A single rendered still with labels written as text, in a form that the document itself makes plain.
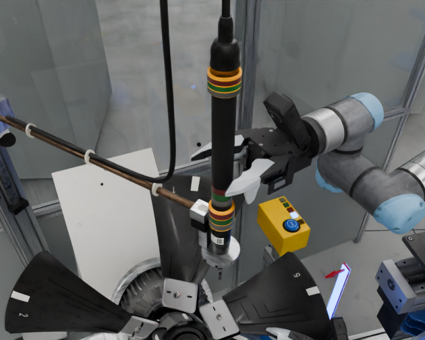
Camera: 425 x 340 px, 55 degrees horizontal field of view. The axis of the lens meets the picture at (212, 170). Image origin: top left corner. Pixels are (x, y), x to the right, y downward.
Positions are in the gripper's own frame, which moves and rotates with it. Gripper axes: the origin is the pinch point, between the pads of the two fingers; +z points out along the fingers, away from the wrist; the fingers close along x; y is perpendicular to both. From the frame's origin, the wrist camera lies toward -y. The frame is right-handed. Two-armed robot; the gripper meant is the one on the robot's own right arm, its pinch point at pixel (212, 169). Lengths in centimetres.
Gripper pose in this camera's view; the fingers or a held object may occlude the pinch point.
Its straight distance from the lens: 60.3
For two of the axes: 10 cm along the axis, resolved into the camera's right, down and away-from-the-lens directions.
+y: 0.0, 7.5, 6.6
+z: -8.3, 3.7, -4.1
